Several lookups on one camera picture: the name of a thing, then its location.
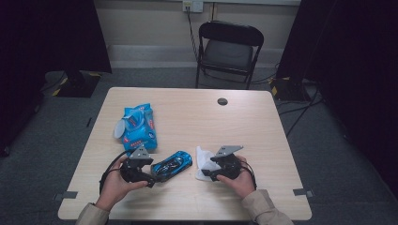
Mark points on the blue wet wipes pack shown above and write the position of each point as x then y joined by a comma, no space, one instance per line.
140,137

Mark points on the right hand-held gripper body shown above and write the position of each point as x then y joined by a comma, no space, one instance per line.
228,167

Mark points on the person's right hand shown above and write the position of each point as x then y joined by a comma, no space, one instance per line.
242,184

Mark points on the person's left hand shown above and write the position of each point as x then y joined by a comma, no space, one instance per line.
114,187

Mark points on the black stand base yellow tape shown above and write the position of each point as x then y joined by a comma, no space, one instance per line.
289,89
78,86

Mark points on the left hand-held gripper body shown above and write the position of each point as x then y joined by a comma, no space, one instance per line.
133,170

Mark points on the white wet wipe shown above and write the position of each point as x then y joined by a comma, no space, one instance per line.
203,159

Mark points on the white wall socket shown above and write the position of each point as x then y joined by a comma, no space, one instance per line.
193,5

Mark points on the grey tape strip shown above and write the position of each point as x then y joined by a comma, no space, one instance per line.
302,192
67,195

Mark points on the dark curtain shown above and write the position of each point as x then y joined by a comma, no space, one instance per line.
353,62
47,37

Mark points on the blue and black toy car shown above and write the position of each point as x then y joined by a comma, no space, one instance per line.
172,164

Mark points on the black folding chair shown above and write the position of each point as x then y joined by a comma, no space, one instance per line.
226,54

